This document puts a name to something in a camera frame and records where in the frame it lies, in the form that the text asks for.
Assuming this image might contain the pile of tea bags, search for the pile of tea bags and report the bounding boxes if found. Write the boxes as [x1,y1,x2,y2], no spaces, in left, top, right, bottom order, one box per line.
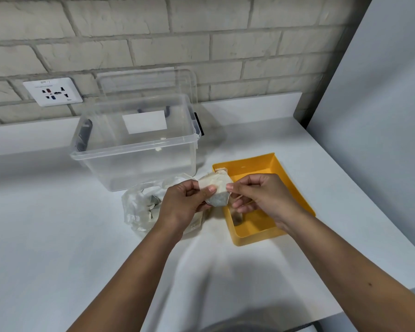
[131,190,164,226]

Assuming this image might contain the person's right hand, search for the person's right hand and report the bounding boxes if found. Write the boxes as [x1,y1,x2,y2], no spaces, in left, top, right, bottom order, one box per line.
[226,173,303,235]

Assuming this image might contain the clear plastic bag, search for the clear plastic bag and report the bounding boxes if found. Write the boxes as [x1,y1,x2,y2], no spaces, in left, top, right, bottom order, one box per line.
[121,174,208,240]

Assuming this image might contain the person's right forearm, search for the person's right forearm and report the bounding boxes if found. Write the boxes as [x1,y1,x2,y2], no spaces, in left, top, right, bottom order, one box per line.
[276,209,415,332]

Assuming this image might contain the yellow plastic tray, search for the yellow plastic tray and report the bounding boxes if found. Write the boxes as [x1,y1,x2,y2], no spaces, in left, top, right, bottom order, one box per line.
[212,153,316,247]

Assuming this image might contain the person's grey clothing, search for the person's grey clothing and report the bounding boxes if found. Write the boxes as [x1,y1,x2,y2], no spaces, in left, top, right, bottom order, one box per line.
[200,312,321,332]

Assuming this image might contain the person's left forearm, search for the person's left forearm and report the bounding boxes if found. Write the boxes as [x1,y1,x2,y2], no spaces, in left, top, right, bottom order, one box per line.
[67,221,184,332]

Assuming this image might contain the white wall socket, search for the white wall socket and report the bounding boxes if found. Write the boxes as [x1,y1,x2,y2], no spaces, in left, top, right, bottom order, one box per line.
[22,77,84,107]

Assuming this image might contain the white tea bag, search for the white tea bag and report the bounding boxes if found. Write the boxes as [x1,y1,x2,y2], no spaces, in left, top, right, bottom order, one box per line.
[197,168,233,208]

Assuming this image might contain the clear plastic box lid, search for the clear plastic box lid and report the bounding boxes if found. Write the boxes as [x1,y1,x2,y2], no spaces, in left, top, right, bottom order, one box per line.
[96,68,199,102]

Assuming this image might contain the person's left hand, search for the person's left hand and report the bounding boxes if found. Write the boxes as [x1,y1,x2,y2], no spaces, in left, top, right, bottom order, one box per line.
[157,180,218,237]

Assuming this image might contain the white label sticker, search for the white label sticker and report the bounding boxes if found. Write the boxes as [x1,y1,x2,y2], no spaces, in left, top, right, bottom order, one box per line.
[122,110,168,135]

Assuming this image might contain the black box latch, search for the black box latch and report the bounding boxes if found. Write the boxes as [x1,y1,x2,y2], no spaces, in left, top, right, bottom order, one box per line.
[193,112,205,137]
[76,119,93,153]

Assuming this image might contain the clear plastic storage box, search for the clear plastic storage box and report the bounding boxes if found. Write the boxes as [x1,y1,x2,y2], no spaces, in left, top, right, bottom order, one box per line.
[70,93,202,193]

